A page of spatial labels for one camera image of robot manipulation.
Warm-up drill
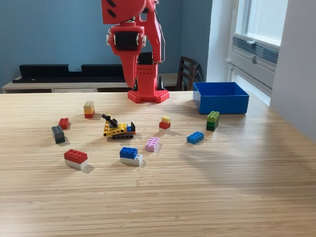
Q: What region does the tan yellow red brick stack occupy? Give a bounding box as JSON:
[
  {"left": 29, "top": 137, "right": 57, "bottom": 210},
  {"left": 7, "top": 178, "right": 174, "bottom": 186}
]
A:
[{"left": 83, "top": 100, "right": 96, "bottom": 119}]

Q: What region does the green brick stack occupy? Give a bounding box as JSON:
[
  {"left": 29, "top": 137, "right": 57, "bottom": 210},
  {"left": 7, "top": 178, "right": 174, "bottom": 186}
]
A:
[{"left": 206, "top": 111, "right": 220, "bottom": 132}]

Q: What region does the blue plastic bin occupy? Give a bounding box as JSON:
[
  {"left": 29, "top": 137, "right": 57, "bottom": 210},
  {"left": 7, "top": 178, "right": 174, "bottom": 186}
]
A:
[{"left": 193, "top": 81, "right": 250, "bottom": 115}]

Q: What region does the pale wooden sideboard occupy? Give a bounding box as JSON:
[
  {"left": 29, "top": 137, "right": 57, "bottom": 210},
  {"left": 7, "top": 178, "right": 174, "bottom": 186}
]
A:
[{"left": 1, "top": 73, "right": 185, "bottom": 94}]

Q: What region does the dark wooden chair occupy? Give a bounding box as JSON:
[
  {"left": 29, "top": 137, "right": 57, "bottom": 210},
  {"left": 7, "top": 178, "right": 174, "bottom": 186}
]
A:
[{"left": 175, "top": 56, "right": 204, "bottom": 91}]

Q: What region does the yellow toy digger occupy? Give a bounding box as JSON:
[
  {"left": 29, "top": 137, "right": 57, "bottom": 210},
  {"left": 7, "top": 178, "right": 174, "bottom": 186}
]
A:
[{"left": 101, "top": 113, "right": 137, "bottom": 140}]

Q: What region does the yellow red white brick stack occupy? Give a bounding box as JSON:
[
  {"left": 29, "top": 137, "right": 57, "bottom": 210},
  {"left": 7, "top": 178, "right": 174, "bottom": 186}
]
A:
[{"left": 158, "top": 116, "right": 171, "bottom": 135}]

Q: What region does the pink brick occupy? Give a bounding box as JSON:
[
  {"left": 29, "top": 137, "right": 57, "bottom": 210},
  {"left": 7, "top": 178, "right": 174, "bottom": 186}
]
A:
[{"left": 145, "top": 137, "right": 160, "bottom": 153}]

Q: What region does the blue and white brick stack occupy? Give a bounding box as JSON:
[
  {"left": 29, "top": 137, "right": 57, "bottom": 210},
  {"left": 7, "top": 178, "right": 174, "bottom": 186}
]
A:
[{"left": 119, "top": 146, "right": 143, "bottom": 166}]

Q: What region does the grey and dark brick stack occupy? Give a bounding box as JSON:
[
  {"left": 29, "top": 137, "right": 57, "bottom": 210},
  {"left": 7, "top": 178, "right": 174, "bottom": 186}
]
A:
[{"left": 51, "top": 125, "right": 66, "bottom": 145}]

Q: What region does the red and white brick stack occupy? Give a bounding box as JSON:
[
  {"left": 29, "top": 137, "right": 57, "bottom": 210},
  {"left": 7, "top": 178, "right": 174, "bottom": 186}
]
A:
[{"left": 63, "top": 149, "right": 89, "bottom": 170}]

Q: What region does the grey window vent grille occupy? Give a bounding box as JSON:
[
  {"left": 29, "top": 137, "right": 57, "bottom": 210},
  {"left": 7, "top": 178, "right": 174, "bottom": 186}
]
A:
[{"left": 232, "top": 36, "right": 280, "bottom": 66}]

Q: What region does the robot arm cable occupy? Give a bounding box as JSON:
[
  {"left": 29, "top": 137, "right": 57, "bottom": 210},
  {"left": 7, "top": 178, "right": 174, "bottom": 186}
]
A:
[{"left": 154, "top": 2, "right": 166, "bottom": 64}]

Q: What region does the white window frame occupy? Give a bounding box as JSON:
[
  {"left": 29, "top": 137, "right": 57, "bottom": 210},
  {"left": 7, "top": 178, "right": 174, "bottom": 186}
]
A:
[{"left": 226, "top": 0, "right": 289, "bottom": 96}]

